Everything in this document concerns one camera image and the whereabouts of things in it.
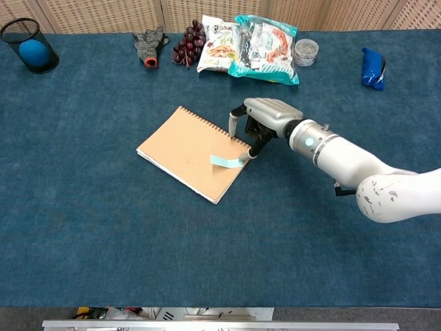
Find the grey orange-tipped sock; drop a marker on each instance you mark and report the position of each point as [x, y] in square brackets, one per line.
[150, 45]

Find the blue ball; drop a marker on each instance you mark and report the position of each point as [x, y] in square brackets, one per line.
[33, 52]

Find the blue felt table mat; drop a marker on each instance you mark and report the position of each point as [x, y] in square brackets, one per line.
[103, 224]

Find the light blue paper strip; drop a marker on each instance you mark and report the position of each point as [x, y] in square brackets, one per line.
[225, 161]

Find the white snack bag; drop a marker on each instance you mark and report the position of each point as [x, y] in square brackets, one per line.
[217, 46]

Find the blue cookie packet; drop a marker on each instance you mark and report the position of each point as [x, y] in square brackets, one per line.
[372, 70]

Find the aluminium profile rail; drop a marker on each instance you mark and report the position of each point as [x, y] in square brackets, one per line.
[220, 325]

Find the teal shrimp snack bag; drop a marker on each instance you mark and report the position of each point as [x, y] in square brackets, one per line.
[267, 51]

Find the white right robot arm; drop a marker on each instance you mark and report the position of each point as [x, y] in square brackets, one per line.
[358, 165]

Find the tan spiral notebook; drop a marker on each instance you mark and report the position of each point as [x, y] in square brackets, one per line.
[193, 153]

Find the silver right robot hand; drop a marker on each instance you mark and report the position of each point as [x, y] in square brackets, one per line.
[272, 113]

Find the clear round plastic container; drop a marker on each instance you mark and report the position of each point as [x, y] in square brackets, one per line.
[305, 51]

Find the dark red grape bunch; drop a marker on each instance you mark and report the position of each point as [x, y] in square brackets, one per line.
[189, 45]

